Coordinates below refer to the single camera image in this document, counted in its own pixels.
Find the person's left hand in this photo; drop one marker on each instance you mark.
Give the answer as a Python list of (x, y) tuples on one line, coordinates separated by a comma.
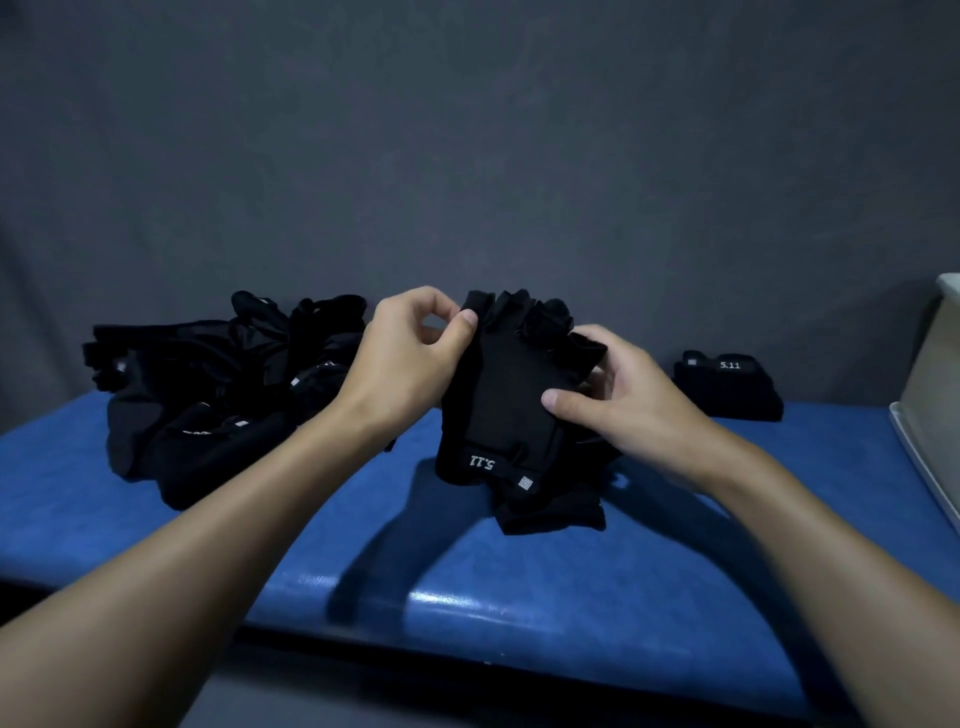
[(397, 367)]

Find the person's right hand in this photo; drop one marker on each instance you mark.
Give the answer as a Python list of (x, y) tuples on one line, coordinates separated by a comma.
[(645, 412)]

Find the pile of black gloves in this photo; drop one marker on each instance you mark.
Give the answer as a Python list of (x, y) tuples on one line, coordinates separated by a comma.
[(210, 405)]

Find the white storage box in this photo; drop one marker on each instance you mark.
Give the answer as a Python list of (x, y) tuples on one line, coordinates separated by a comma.
[(937, 390)]

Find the person's right forearm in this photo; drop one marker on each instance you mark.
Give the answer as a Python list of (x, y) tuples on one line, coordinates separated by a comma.
[(840, 592)]

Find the person's left forearm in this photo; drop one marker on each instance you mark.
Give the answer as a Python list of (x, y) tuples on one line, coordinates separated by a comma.
[(172, 570)]

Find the blue padded bench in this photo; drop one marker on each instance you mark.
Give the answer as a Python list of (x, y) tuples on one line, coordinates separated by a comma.
[(600, 585)]

